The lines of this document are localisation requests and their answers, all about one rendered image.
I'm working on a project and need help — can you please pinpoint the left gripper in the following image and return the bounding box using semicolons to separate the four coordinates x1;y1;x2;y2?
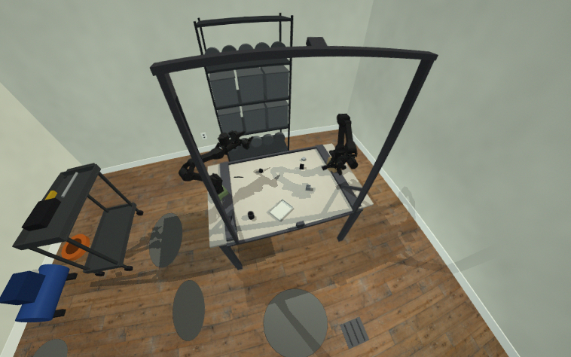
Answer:
230;131;253;149

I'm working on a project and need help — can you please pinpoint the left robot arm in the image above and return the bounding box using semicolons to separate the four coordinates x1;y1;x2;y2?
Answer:
179;130;240;194

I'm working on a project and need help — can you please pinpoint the black metal overhead frame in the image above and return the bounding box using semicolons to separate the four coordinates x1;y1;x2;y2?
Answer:
150;46;438;244

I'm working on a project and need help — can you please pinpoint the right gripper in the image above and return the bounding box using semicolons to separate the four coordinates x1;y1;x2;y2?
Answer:
326;150;346;175

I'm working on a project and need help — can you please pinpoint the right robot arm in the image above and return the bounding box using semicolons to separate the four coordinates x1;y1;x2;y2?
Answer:
332;114;358;170

